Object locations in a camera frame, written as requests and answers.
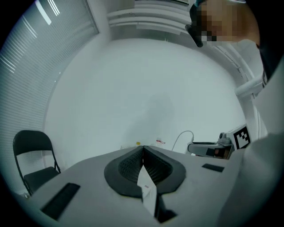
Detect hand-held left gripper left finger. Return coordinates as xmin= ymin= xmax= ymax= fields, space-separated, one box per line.
xmin=16 ymin=145 xmax=156 ymax=227

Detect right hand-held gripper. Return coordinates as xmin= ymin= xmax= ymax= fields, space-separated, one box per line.
xmin=187 ymin=125 xmax=252 ymax=160

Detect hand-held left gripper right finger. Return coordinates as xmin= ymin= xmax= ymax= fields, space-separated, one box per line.
xmin=143 ymin=145 xmax=239 ymax=227

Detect white cable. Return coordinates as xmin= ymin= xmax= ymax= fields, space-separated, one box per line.
xmin=172 ymin=130 xmax=196 ymax=154

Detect white paper piece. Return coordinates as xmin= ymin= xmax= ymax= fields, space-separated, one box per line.
xmin=137 ymin=164 xmax=159 ymax=218

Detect black folding chair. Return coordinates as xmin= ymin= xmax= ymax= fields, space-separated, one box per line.
xmin=12 ymin=129 xmax=62 ymax=196

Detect grey window blinds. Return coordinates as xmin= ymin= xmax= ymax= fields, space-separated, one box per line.
xmin=0 ymin=0 xmax=101 ymax=194

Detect person's black clothing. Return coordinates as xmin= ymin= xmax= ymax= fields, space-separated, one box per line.
xmin=256 ymin=39 xmax=284 ymax=84

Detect person's head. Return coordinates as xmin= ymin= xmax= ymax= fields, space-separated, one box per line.
xmin=185 ymin=0 xmax=260 ymax=48

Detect white long ceiling fixture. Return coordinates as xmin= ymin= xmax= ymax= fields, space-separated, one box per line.
xmin=106 ymin=0 xmax=192 ymax=34

